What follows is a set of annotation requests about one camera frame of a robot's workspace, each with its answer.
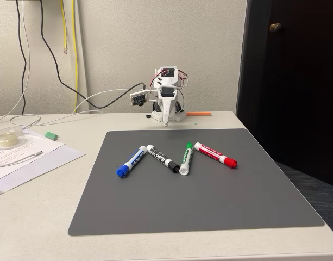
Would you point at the black dry erase marker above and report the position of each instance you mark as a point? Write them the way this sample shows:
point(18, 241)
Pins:
point(162, 158)

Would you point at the green dry erase marker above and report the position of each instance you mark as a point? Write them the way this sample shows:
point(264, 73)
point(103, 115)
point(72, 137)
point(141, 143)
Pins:
point(187, 159)

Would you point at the blue dry erase marker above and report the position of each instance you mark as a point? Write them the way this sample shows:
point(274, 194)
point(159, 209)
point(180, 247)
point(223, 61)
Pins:
point(132, 162)

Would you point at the red dry erase marker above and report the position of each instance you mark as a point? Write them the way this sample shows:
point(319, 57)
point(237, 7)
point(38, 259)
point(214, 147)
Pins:
point(215, 154)

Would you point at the green marker cap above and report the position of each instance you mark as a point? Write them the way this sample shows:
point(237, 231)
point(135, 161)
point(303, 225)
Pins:
point(51, 135)

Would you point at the orange stick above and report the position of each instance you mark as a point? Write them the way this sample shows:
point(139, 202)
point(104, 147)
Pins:
point(198, 114)

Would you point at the grey rubber mat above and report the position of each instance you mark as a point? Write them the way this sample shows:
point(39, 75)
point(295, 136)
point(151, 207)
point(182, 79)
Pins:
point(182, 201)

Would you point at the brass door knob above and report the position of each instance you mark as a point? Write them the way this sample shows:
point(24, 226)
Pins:
point(275, 27)

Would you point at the blank white paper sheet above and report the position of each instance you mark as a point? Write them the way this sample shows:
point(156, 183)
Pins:
point(46, 166)

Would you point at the printed white paper sheet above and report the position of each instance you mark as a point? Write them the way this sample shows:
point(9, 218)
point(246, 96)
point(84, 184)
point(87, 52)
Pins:
point(33, 144)

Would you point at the dark wooden door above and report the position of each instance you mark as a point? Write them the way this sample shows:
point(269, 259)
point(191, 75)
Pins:
point(304, 81)

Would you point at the clear tape dispenser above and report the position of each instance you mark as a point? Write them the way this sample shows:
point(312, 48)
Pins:
point(7, 138)

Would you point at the white camera box black lens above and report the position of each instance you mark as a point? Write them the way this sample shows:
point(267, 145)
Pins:
point(139, 98)

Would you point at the white wall trim strip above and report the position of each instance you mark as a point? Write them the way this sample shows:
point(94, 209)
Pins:
point(83, 54)

